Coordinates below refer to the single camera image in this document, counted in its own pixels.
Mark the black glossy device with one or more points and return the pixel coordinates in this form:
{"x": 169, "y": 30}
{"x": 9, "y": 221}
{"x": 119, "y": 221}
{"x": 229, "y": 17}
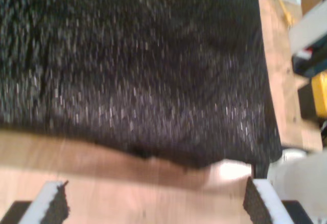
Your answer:
{"x": 311, "y": 65}

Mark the black textured mat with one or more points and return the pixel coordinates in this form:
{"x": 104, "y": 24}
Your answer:
{"x": 127, "y": 68}

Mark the white box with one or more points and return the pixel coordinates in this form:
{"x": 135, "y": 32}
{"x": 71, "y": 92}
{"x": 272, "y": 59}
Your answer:
{"x": 306, "y": 30}

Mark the black square post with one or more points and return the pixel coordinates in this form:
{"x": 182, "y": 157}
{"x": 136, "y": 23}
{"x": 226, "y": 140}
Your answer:
{"x": 305, "y": 101}

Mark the yellow box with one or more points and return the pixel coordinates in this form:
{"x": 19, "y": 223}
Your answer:
{"x": 320, "y": 94}

